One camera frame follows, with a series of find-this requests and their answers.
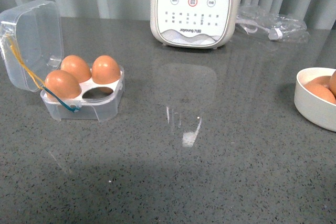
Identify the clear plastic egg box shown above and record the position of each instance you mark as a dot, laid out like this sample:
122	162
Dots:
35	27

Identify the brown egg in bowl back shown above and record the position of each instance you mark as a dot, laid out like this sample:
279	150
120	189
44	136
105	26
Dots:
322	80

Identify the white Joyoung blender appliance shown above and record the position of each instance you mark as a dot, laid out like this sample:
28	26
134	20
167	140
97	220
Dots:
204	24

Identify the teal rubber band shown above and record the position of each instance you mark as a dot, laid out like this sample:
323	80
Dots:
70	108

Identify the clear plastic bag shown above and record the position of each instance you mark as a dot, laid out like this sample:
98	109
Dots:
293	30

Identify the yellow rubber band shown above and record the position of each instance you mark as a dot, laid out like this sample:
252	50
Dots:
36	79

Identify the white round bowl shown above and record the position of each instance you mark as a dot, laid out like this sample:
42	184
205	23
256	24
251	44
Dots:
310	106

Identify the white power cable plug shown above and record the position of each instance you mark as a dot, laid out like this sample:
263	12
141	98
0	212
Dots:
251	27

